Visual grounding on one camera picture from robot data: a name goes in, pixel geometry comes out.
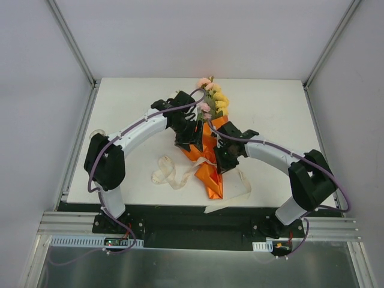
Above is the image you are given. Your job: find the orange wrapping paper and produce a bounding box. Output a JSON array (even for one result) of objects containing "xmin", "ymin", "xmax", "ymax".
[{"xmin": 181, "ymin": 123, "xmax": 224, "ymax": 200}]

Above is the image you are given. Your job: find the cream printed ribbon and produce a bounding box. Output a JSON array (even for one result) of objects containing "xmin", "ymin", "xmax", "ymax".
[{"xmin": 151, "ymin": 155, "xmax": 252, "ymax": 214}]

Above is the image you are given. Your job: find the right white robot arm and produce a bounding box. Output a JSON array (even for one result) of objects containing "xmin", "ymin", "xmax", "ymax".
[{"xmin": 208, "ymin": 121, "xmax": 337, "ymax": 239}]

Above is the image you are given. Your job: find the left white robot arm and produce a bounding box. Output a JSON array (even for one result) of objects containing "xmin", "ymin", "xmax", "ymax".
[{"xmin": 83, "ymin": 91, "xmax": 203, "ymax": 233}]

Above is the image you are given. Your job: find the white ceramic vase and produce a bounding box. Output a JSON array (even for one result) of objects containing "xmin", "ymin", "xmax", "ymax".
[{"xmin": 89, "ymin": 129, "xmax": 106, "ymax": 140}]

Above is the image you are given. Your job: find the artificial flower bouquet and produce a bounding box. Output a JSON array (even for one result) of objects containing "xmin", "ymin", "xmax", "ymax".
[{"xmin": 185, "ymin": 76, "xmax": 230, "ymax": 125}]

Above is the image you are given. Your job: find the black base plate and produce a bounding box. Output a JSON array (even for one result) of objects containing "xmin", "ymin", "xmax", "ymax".
[{"xmin": 91, "ymin": 205, "xmax": 307, "ymax": 250}]

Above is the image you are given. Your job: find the right white cable duct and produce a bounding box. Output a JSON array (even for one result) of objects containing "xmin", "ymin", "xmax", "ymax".
[{"xmin": 252, "ymin": 241, "xmax": 273, "ymax": 253}]

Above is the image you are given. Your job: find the white cable duct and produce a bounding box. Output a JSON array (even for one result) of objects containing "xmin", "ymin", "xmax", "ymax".
[
  {"xmin": 252, "ymin": 241, "xmax": 273, "ymax": 253},
  {"xmin": 51, "ymin": 235, "xmax": 144, "ymax": 249}
]

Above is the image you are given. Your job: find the left aluminium frame post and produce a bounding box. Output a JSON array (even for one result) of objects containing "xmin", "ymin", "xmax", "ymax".
[{"xmin": 44, "ymin": 0, "xmax": 100, "ymax": 88}]

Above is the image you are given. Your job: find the aluminium frame post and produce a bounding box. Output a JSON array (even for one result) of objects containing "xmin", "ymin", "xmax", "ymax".
[
  {"xmin": 303, "ymin": 0, "xmax": 363, "ymax": 91},
  {"xmin": 44, "ymin": 0, "xmax": 100, "ymax": 88}
]

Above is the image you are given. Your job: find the right aluminium frame post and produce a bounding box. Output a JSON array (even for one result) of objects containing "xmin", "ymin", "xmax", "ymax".
[{"xmin": 303, "ymin": 0, "xmax": 363, "ymax": 91}]

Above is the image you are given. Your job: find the left white cable duct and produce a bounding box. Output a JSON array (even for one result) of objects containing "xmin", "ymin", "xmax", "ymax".
[{"xmin": 51, "ymin": 235, "xmax": 144, "ymax": 249}]

